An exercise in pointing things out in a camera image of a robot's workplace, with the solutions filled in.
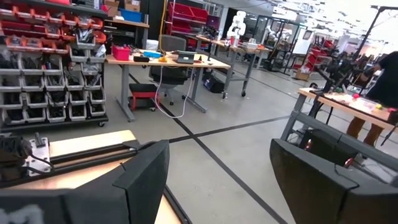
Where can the red box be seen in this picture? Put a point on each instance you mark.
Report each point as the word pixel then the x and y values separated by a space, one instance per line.
pixel 120 53

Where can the grey office chair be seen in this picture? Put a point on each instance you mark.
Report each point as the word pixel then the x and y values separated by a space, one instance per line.
pixel 171 43

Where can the black overhead stand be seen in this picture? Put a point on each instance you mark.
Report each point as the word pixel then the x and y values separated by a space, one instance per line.
pixel 370 28

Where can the silver metal mounting plate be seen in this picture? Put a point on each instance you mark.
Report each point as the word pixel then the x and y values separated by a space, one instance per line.
pixel 38 155

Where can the red rolling stool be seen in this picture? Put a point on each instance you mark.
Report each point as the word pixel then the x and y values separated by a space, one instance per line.
pixel 143 96

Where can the wooden desk with grey legs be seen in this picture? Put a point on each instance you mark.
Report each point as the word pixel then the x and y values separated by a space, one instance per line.
pixel 174 63

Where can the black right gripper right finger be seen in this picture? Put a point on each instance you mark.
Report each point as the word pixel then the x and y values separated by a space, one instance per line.
pixel 311 186

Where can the grey laptop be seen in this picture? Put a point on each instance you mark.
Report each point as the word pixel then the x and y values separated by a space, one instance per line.
pixel 185 57

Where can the rack of red bins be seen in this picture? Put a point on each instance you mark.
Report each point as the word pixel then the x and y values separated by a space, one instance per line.
pixel 186 15

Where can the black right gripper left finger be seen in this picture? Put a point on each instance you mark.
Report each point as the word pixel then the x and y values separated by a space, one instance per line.
pixel 140 186

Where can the black robot arm on table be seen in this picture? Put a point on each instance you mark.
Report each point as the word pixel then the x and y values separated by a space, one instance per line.
pixel 335 71

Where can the wooden work table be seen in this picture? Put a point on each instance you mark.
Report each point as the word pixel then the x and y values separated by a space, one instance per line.
pixel 342 104

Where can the shelf with cardboard boxes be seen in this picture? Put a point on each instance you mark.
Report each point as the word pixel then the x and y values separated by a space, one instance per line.
pixel 124 21

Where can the rack of storage bins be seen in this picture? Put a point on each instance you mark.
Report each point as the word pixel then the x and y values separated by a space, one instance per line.
pixel 46 62

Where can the cardboard box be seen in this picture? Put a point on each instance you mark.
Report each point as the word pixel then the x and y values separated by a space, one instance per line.
pixel 301 74

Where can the black aluminium frame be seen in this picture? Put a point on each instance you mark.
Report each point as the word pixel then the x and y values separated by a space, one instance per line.
pixel 93 152

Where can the whiteboard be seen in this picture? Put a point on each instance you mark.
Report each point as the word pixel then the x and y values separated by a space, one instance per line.
pixel 303 43

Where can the white humanoid robot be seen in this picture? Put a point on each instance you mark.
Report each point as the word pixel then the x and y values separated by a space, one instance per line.
pixel 236 28

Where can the blue flat item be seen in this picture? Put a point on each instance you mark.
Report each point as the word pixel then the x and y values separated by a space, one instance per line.
pixel 152 54

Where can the person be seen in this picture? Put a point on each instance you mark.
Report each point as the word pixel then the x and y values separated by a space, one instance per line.
pixel 385 81

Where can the black computer box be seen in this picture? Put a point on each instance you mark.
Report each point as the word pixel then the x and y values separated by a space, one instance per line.
pixel 329 146

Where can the small black case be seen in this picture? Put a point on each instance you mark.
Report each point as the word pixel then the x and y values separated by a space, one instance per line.
pixel 141 58

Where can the grey rolling table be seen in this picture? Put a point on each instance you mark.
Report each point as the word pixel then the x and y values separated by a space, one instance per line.
pixel 233 49

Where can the black bag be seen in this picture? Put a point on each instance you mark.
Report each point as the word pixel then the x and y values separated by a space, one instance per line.
pixel 213 84

